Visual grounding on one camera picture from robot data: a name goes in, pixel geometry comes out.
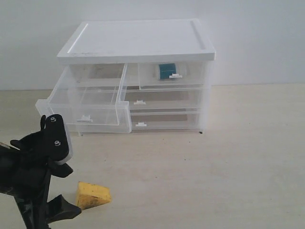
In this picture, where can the white capped blue bottle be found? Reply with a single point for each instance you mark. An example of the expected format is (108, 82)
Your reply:
(167, 71)

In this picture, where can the white plastic drawer cabinet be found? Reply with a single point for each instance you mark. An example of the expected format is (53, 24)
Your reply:
(108, 42)

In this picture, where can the yellow wedge sponge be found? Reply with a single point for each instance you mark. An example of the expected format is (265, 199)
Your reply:
(91, 195)

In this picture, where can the clear wide drawer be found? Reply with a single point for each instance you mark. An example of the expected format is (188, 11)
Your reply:
(167, 121)
(157, 100)

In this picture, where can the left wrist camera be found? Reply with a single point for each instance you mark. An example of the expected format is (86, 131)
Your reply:
(58, 138)

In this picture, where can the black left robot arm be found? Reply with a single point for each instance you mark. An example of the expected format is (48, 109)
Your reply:
(8, 161)

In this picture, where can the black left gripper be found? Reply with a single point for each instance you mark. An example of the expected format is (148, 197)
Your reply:
(30, 180)

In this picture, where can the clear middle wide drawer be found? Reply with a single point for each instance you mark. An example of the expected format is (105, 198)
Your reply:
(157, 100)

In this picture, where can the clear bottom wide drawer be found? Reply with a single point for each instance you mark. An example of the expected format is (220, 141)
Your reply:
(167, 121)

